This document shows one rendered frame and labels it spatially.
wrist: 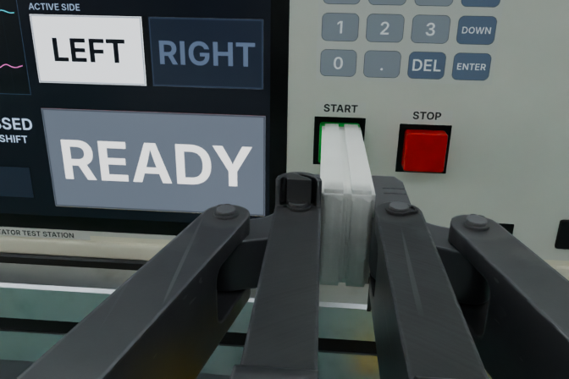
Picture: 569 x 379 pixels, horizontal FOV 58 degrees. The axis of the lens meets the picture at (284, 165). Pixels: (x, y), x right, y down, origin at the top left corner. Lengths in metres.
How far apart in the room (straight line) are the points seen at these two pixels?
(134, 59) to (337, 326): 0.15
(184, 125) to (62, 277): 0.09
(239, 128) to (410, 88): 0.08
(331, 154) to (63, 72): 0.14
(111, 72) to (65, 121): 0.03
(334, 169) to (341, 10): 0.09
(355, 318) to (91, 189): 0.14
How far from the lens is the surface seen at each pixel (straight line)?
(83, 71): 0.25
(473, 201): 0.25
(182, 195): 0.25
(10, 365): 0.54
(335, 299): 0.24
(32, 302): 0.28
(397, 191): 0.16
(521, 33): 0.24
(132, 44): 0.24
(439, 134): 0.23
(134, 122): 0.25
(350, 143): 0.18
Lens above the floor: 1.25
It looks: 20 degrees down
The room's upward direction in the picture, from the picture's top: 1 degrees clockwise
